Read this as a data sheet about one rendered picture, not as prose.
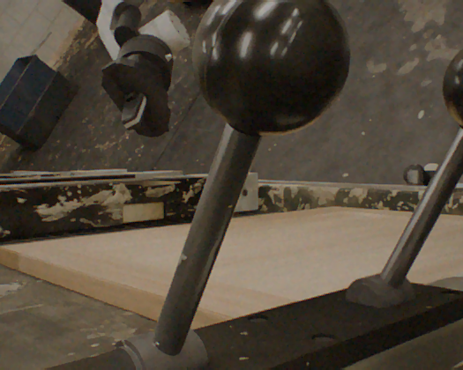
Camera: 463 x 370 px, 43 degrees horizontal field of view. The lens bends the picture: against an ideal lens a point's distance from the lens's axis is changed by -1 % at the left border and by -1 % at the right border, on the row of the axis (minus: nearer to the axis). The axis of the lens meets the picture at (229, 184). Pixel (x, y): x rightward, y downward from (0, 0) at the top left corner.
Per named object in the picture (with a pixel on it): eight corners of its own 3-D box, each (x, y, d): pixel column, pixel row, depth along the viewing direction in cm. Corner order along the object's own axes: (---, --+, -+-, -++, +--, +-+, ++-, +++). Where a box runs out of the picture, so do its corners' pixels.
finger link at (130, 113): (121, 129, 78) (126, 107, 83) (141, 118, 77) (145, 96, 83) (114, 119, 77) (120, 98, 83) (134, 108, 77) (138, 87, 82)
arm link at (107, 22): (138, 81, 104) (101, 13, 104) (180, 55, 101) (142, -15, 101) (123, 81, 98) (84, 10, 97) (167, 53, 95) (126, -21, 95)
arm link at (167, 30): (138, 102, 96) (145, 72, 105) (193, 68, 93) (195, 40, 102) (93, 47, 90) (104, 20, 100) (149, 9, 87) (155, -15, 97)
